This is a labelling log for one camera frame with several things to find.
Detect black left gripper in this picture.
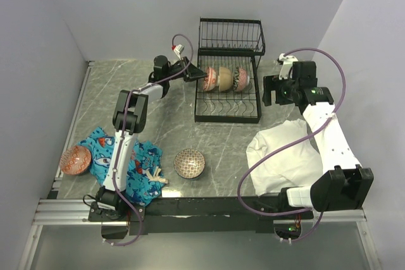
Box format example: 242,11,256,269
166,57,208,83

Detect orange floral patterned bowl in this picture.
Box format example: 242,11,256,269
203,66,218,92

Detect grey floral patterned bowl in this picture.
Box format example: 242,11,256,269
217,66,234,92

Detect black wire dish rack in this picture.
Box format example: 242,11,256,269
194,18,266,123

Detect red geometric patterned bowl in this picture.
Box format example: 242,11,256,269
173,149,206,180

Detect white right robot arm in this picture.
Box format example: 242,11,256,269
263,56,374,219

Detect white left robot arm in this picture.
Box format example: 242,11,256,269
90,56,207,221

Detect white cloth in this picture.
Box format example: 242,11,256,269
246,119,322,196

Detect blue shark print shorts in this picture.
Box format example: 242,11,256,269
78,126,168,206

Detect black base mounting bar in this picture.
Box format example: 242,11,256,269
88,197,314,239

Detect orange diamond patterned bowl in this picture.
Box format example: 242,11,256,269
59,145,92,175

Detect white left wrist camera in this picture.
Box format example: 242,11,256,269
171,44,184,60

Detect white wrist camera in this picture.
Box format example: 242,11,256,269
278,53,298,80
171,44,184,60

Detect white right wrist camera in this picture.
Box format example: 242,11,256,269
278,53,298,80

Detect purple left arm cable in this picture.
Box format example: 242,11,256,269
107,33,194,247

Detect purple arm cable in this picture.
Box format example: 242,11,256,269
107,33,194,247
236,47,347,246

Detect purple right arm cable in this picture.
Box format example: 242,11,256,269
236,47,347,246

